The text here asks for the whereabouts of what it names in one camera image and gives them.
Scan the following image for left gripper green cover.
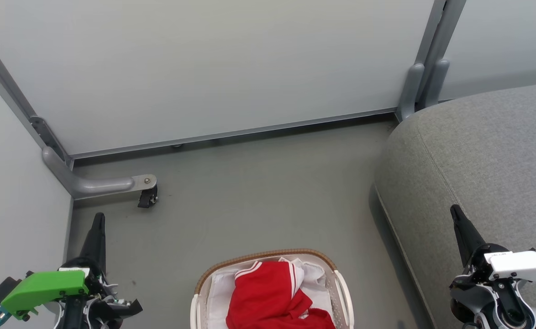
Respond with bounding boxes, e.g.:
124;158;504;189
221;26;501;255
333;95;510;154
1;212;143;329

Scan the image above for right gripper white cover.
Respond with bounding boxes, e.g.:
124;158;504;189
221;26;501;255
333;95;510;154
450;204;536;292

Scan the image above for red shorts white stripes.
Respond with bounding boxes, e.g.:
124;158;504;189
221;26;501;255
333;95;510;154
226;260;337;329

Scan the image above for grey fabric sofa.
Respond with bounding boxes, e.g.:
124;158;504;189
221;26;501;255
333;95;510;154
374;81;536;329

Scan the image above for black caster wheel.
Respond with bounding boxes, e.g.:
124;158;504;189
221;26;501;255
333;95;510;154
137;185;159;209

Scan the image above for white cloth in basket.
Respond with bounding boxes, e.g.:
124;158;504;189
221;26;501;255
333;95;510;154
205;257;333;329

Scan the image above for white laundry basket brown rim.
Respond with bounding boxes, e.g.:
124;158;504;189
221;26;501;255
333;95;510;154
190;249;355;329

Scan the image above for grey upright partition foot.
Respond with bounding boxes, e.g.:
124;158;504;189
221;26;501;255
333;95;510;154
396;63;426;122
421;58;450;109

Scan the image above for grey partition foot with bracket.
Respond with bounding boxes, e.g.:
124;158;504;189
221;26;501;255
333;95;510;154
42;146;158;200

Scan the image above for grey slanted partition post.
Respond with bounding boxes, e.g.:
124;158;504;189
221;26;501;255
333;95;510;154
0;23;73;170

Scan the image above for aluminium partition bottom rail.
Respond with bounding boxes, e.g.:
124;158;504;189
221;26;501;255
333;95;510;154
69;107;399;160

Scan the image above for grey double partition post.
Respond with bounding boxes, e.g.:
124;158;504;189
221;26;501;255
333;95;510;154
414;0;468;69

